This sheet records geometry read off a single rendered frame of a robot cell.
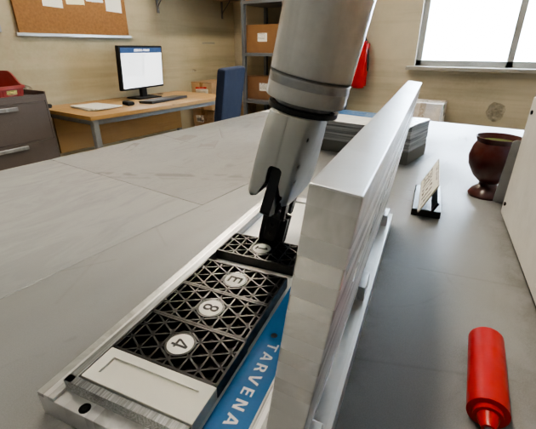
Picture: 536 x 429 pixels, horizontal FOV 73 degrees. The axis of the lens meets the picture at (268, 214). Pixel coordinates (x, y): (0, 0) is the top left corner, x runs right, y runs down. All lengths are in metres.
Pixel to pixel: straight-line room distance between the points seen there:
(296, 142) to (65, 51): 3.20
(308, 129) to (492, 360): 0.25
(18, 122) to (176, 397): 2.57
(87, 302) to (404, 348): 0.33
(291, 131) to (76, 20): 3.24
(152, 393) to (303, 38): 0.31
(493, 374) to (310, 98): 0.27
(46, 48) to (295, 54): 3.13
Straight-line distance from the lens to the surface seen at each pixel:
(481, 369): 0.35
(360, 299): 0.39
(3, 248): 0.62
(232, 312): 0.35
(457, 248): 0.57
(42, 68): 3.40
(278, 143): 0.37
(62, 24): 3.48
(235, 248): 0.45
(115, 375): 0.32
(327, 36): 0.36
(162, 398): 0.29
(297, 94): 0.36
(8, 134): 2.76
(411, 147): 0.94
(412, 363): 0.37
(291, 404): 0.18
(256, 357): 0.32
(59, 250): 0.58
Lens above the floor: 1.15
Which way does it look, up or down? 25 degrees down
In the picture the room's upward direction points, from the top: straight up
